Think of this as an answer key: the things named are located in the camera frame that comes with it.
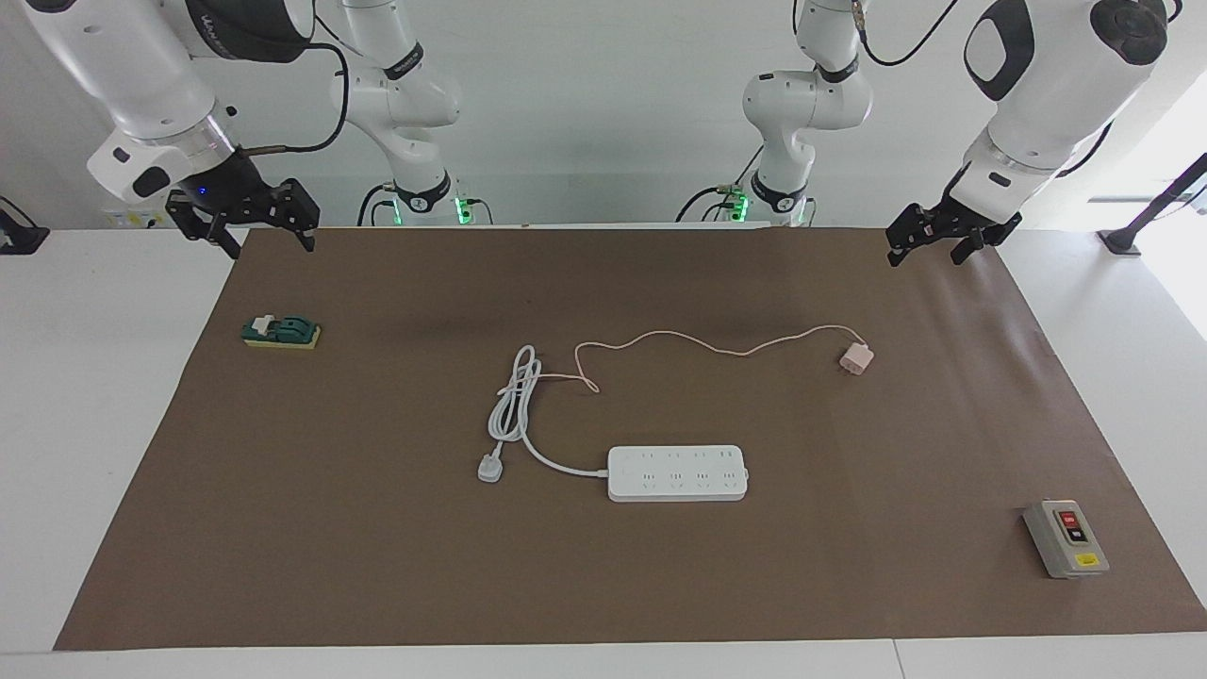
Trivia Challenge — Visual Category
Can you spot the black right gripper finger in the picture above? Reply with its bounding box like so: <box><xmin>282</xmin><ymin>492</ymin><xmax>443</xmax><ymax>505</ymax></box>
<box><xmin>179</xmin><ymin>219</ymin><xmax>243</xmax><ymax>260</ymax></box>
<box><xmin>273</xmin><ymin>179</ymin><xmax>320</xmax><ymax>254</ymax></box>

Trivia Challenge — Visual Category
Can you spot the pink charging cable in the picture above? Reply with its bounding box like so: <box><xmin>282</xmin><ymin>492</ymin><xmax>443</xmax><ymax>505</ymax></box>
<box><xmin>542</xmin><ymin>325</ymin><xmax>864</xmax><ymax>394</ymax></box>

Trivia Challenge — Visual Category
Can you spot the white power strip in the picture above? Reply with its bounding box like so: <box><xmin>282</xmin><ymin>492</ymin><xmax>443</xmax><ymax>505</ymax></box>
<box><xmin>606</xmin><ymin>445</ymin><xmax>750</xmax><ymax>504</ymax></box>

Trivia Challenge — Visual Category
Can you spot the black metal stand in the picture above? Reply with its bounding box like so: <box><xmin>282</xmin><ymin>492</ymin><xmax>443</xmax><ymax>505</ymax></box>
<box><xmin>1099</xmin><ymin>154</ymin><xmax>1207</xmax><ymax>257</ymax></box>

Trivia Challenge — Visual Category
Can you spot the black clamp object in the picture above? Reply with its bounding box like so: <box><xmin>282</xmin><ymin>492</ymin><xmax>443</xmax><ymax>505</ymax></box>
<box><xmin>0</xmin><ymin>195</ymin><xmax>50</xmax><ymax>256</ymax></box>

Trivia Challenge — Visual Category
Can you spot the brown table mat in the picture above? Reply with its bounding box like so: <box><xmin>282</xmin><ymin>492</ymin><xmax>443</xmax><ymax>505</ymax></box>
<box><xmin>54</xmin><ymin>226</ymin><xmax>1207</xmax><ymax>652</ymax></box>

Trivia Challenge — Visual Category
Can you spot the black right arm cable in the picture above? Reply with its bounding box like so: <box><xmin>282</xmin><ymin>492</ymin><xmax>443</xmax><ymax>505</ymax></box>
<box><xmin>236</xmin><ymin>42</ymin><xmax>352</xmax><ymax>157</ymax></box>

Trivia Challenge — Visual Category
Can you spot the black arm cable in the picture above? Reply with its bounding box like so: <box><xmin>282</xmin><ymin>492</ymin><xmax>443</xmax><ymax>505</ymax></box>
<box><xmin>236</xmin><ymin>42</ymin><xmax>352</xmax><ymax>157</ymax></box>
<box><xmin>853</xmin><ymin>0</ymin><xmax>963</xmax><ymax>67</ymax></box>

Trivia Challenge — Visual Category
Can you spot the black base cable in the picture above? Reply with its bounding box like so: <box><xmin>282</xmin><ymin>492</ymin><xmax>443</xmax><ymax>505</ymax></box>
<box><xmin>356</xmin><ymin>182</ymin><xmax>397</xmax><ymax>227</ymax></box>
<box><xmin>674</xmin><ymin>179</ymin><xmax>748</xmax><ymax>224</ymax></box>

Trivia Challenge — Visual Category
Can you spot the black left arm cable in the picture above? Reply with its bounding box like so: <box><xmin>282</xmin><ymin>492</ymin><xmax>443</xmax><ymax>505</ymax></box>
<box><xmin>853</xmin><ymin>0</ymin><xmax>963</xmax><ymax>67</ymax></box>

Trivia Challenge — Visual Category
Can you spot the white power cord with plug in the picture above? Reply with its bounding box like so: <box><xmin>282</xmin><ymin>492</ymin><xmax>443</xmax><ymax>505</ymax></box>
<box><xmin>477</xmin><ymin>345</ymin><xmax>612</xmax><ymax>485</ymax></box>

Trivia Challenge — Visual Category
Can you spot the grey on-off switch box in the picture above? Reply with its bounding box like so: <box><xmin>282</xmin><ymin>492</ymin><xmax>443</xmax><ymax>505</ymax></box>
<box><xmin>1023</xmin><ymin>500</ymin><xmax>1111</xmax><ymax>579</ymax></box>

